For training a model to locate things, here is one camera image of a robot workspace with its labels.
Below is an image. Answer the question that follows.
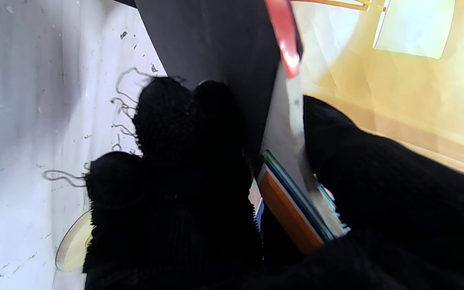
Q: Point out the red ping pong bat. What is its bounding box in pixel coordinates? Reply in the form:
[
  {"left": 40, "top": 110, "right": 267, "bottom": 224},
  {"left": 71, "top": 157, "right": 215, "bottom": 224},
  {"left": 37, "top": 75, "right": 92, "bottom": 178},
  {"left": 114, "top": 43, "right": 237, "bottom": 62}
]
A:
[{"left": 135, "top": 0, "right": 351, "bottom": 255}]

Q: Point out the printed living room backdrop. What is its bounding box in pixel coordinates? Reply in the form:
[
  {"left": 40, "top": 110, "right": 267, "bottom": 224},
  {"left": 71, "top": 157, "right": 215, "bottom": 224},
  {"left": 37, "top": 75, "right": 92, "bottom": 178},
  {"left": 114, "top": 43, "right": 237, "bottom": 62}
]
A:
[{"left": 292, "top": 0, "right": 464, "bottom": 186}]

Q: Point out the wooden mug tree stand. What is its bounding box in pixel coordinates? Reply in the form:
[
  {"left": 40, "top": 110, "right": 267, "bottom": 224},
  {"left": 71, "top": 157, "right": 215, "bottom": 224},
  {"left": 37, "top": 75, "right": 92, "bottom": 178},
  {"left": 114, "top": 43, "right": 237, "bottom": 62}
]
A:
[{"left": 55, "top": 209, "right": 94, "bottom": 272}]

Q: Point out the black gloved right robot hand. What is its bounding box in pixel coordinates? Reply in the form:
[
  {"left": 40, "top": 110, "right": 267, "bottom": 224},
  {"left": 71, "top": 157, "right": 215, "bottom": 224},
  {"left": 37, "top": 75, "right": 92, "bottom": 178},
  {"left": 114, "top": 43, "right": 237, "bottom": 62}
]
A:
[{"left": 82, "top": 77, "right": 464, "bottom": 290}]

